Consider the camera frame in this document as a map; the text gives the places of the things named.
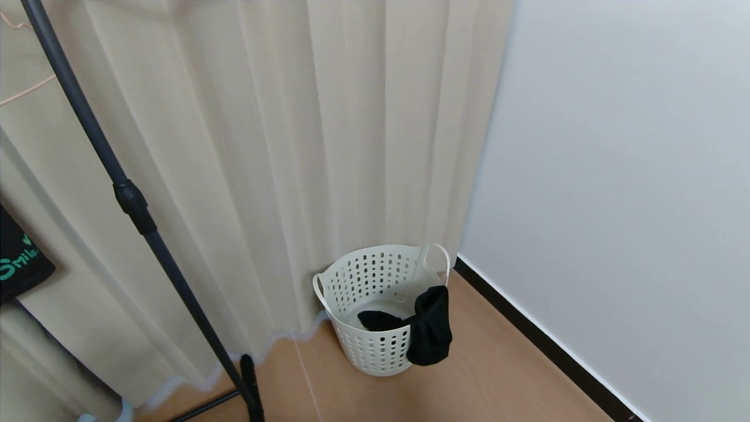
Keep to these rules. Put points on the black shorts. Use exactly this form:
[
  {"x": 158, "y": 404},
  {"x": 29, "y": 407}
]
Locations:
[{"x": 17, "y": 269}]

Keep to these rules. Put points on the pink clothes hanger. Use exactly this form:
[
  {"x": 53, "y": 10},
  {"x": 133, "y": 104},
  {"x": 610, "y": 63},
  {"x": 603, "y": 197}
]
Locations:
[{"x": 29, "y": 89}]

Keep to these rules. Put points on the black garment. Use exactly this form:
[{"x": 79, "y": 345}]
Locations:
[{"x": 433, "y": 328}]

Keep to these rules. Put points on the white laundry basket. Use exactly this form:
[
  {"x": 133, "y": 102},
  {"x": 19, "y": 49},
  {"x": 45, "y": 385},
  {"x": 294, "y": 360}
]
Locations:
[{"x": 375, "y": 351}]

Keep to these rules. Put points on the beige curtain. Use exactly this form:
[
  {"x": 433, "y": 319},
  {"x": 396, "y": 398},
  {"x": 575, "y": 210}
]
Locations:
[{"x": 263, "y": 146}]

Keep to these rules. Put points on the black clothes rack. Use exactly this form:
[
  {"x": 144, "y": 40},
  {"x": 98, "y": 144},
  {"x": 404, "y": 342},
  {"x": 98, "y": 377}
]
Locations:
[{"x": 132, "y": 202}]

